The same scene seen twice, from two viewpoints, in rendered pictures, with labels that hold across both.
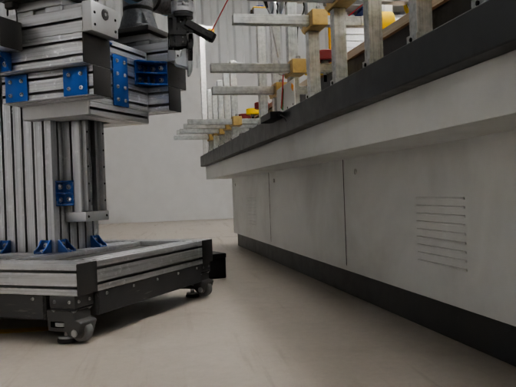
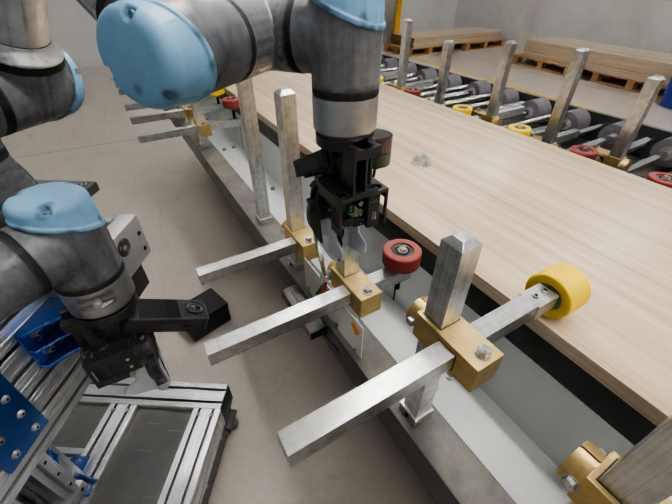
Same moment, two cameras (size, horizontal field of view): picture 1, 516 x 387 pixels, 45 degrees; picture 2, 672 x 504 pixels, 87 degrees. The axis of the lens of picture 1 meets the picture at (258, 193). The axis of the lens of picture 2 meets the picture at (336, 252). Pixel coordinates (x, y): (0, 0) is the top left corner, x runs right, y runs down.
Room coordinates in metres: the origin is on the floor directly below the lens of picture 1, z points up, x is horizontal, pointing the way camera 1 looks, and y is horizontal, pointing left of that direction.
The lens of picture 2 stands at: (1.75, 0.06, 1.36)
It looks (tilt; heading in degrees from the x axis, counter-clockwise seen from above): 38 degrees down; 341
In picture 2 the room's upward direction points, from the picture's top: straight up
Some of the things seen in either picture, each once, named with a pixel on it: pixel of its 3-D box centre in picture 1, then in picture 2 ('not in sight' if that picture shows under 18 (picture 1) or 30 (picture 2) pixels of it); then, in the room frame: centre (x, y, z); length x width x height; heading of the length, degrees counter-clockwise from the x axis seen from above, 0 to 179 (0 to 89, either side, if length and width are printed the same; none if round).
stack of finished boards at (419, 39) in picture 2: not in sight; (447, 36); (9.33, -5.05, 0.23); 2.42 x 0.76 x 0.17; 100
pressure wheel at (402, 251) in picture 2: (325, 66); (399, 268); (2.25, -0.26, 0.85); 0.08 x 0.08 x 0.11
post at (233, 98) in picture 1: (233, 103); (194, 100); (3.49, 0.11, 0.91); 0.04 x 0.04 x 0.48; 12
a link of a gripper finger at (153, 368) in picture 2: (189, 48); (152, 363); (2.13, 0.21, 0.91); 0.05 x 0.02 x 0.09; 12
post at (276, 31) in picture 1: (276, 61); (293, 193); (2.51, -0.09, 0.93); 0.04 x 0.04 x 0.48; 12
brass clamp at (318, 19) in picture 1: (313, 22); (449, 338); (2.00, -0.20, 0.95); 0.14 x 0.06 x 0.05; 12
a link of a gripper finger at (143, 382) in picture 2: (183, 62); (146, 383); (2.13, 0.24, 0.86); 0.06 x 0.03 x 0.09; 102
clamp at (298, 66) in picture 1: (295, 69); (353, 284); (2.25, -0.15, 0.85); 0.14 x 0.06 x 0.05; 12
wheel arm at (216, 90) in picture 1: (266, 90); (285, 248); (2.46, -0.05, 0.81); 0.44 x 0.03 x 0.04; 102
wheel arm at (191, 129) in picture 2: (226, 122); (191, 130); (3.44, 0.15, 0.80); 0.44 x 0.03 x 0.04; 102
